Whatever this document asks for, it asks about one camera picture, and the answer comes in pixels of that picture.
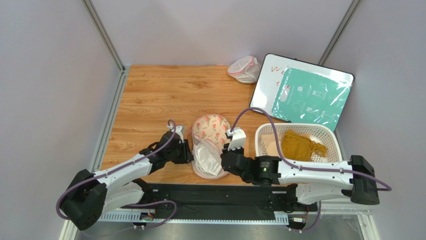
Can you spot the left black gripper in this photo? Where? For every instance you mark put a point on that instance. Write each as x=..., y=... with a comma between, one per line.
x=186, y=156

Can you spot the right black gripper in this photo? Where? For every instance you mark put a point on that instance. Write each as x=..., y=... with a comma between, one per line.
x=227, y=160

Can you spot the white bra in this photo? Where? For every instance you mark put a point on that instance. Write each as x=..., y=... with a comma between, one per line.
x=207, y=161

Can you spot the floral mesh laundry bag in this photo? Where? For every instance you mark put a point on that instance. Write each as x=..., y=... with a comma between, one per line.
x=210, y=129

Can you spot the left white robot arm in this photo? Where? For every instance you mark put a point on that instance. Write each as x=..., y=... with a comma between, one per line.
x=92, y=194

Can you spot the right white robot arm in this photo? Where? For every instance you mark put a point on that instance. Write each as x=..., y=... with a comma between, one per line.
x=354, y=179

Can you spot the beige bra in basket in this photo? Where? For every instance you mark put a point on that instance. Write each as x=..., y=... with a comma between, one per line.
x=268, y=145

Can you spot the white mesh bag pink trim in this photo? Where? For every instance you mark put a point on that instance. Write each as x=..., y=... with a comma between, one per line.
x=245, y=70

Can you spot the mustard yellow garment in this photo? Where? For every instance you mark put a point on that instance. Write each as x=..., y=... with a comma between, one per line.
x=299, y=147

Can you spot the white plastic basket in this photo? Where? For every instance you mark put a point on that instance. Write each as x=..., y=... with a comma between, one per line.
x=316, y=132

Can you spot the teal instruction sheet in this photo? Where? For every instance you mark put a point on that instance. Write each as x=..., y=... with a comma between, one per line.
x=307, y=97

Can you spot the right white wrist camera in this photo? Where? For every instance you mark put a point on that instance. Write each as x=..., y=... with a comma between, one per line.
x=237, y=138

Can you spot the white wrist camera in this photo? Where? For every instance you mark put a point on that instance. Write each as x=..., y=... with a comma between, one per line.
x=237, y=138
x=178, y=130

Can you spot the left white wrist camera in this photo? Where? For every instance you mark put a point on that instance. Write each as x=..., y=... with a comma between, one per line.
x=178, y=130

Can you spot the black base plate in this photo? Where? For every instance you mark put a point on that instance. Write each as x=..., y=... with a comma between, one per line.
x=217, y=202

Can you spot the whiteboard with black frame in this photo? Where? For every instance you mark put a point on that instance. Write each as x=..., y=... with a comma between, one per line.
x=271, y=75

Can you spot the aluminium rail frame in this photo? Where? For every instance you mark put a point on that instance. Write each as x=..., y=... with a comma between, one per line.
x=337, y=220

